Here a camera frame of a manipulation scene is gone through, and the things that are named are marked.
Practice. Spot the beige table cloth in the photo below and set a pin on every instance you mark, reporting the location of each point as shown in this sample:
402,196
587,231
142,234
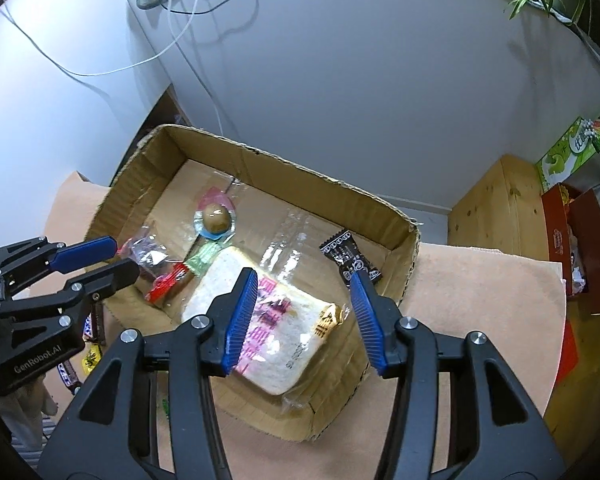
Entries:
455,300

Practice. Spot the sliced bread packet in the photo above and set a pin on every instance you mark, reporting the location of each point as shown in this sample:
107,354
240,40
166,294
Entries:
290,330

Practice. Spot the clear red-edged dried fruit packet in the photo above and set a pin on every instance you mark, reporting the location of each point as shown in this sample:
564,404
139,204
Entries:
147,255
165,285

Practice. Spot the small black snack packet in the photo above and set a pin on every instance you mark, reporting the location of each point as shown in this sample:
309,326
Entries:
342,252

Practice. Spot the green tissue box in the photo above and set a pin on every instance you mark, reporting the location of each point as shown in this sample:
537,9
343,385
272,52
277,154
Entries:
570,155

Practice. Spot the pink translucent candy wrapper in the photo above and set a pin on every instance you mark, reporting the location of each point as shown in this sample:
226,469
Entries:
212,196

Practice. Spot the wooden stool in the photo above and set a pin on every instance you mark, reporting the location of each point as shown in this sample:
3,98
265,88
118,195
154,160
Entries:
505,210

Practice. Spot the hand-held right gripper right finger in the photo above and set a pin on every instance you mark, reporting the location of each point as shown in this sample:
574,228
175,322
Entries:
367,325

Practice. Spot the white wardrobe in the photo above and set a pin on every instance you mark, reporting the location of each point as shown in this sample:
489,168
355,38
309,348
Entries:
55,125

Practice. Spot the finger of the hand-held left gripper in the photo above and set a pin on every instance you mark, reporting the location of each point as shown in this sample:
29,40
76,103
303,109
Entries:
85,252
110,280

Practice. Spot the light green snack packet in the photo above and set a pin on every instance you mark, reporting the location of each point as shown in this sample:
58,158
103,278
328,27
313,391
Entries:
202,260

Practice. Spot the yellow candy wrapper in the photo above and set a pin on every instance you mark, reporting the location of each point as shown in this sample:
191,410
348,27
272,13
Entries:
91,357

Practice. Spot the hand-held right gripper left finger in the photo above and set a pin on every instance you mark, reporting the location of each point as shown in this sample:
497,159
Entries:
240,325

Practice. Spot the pale crumpled cloth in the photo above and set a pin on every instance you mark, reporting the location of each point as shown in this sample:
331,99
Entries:
30,405

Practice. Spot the brown cardboard box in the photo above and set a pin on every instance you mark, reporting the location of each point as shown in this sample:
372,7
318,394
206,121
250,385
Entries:
290,230

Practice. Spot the red plastic mat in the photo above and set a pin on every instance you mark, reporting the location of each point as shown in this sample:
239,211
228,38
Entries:
570,347

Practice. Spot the red cardboard box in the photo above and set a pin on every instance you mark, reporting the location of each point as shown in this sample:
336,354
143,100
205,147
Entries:
560,230

